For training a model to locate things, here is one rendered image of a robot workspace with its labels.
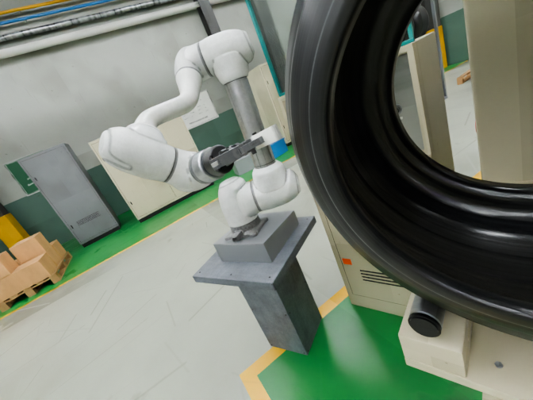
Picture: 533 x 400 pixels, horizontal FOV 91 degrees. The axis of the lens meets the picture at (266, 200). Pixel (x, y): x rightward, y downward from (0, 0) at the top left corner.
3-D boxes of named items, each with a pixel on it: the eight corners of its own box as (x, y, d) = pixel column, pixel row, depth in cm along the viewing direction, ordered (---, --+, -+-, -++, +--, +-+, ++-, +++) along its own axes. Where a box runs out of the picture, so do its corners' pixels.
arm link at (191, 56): (166, 69, 98) (199, 55, 96) (167, 44, 107) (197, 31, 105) (185, 97, 109) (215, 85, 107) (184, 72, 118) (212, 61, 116)
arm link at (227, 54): (262, 204, 137) (302, 191, 134) (261, 217, 122) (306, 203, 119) (201, 46, 111) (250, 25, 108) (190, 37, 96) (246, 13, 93)
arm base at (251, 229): (220, 245, 125) (216, 235, 124) (239, 224, 144) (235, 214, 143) (253, 240, 117) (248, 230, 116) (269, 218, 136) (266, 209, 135)
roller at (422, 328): (442, 215, 64) (440, 199, 63) (465, 215, 61) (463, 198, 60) (409, 333, 42) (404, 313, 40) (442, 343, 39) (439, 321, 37)
